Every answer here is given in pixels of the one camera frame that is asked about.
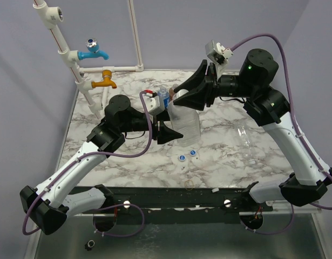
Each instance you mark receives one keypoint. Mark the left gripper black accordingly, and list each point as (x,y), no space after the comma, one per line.
(165,134)

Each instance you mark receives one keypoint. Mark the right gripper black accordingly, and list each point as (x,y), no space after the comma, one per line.
(212,84)

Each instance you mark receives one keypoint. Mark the plain white bottle cap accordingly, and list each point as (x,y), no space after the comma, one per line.
(181,93)

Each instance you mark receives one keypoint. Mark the orange label clear bottle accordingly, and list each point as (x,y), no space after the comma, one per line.
(185,121)

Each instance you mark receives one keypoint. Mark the blue label water bottle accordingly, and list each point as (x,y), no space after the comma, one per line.
(164,96)

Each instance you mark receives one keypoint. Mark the clear plastic bottle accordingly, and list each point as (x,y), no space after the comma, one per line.
(247,146)

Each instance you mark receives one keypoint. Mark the golden energy drink bottle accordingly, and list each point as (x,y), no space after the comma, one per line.
(171,91)

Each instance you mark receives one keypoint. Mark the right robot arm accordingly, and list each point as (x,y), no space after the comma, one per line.
(270,109)

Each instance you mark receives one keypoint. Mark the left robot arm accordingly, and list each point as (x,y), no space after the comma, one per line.
(50,203)

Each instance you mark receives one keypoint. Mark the yellow rubber band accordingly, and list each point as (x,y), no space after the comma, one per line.
(188,184)

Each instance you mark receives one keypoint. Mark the orange faucet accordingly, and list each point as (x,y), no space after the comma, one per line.
(106,81)

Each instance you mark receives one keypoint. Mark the blue faucet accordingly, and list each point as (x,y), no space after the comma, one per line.
(93,51)

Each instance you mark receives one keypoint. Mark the small black white knob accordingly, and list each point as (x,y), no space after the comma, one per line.
(89,245)

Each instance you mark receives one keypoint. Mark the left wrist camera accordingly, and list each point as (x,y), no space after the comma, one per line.
(154,103)

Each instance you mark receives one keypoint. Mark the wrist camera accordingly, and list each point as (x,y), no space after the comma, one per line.
(219,55)
(154,103)

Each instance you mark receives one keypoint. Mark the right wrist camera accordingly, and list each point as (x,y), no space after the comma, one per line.
(219,55)

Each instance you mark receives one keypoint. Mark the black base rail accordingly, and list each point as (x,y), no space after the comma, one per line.
(184,206)

